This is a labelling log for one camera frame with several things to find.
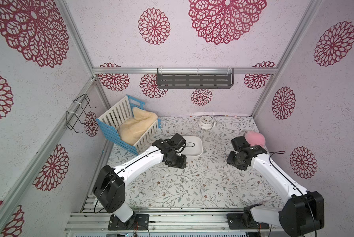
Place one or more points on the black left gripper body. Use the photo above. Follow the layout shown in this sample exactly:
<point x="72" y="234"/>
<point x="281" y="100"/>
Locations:
<point x="176" y="161"/>

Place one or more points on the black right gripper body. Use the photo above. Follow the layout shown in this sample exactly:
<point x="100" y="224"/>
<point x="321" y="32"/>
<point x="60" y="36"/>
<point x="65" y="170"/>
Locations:
<point x="233" y="160"/>

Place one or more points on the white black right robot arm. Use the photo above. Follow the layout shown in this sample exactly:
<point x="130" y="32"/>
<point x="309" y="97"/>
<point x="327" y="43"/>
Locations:
<point x="303" y="211"/>

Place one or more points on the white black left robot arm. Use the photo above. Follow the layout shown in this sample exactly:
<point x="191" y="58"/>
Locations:
<point x="110" y="185"/>

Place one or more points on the white storage box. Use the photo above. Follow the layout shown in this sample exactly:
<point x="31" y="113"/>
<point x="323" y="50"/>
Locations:
<point x="194" y="147"/>

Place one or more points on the pink plush toy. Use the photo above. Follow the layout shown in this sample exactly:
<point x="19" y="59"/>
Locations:
<point x="255" y="138"/>

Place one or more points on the cream plush cloth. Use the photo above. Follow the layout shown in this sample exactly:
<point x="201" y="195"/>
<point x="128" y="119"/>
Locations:
<point x="134" y="128"/>

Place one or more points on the white alarm clock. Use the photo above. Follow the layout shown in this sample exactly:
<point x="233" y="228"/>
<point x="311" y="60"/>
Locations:
<point x="207" y="122"/>

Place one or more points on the blue white slatted crate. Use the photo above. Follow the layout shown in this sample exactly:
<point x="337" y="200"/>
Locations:
<point x="110" y="121"/>

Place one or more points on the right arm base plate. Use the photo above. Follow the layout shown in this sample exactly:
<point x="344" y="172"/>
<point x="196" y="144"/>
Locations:
<point x="244" y="220"/>

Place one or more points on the grey wall shelf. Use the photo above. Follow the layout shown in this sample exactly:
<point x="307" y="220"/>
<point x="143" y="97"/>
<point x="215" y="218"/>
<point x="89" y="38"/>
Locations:
<point x="195" y="81"/>

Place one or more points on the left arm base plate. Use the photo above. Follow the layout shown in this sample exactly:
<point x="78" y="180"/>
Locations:
<point x="136" y="222"/>

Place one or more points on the black wire wall rack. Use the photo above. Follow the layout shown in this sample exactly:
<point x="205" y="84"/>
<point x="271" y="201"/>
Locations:
<point x="72" y="118"/>

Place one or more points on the aluminium front rail frame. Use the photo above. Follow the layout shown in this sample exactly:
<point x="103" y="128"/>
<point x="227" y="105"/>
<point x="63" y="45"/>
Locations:
<point x="163" y="222"/>

